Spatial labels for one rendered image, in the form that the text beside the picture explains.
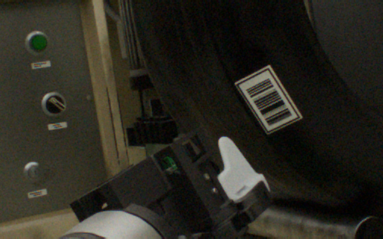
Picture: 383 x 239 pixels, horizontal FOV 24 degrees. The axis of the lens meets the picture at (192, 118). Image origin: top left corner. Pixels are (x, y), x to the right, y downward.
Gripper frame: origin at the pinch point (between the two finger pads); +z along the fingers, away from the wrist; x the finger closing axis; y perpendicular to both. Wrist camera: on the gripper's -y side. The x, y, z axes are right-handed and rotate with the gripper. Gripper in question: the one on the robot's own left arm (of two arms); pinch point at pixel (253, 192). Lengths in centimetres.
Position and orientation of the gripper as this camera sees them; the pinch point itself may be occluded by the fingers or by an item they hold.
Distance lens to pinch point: 75.7
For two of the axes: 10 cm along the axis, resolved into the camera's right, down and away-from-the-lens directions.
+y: -5.0, -8.7, -0.1
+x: -7.6, 4.4, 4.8
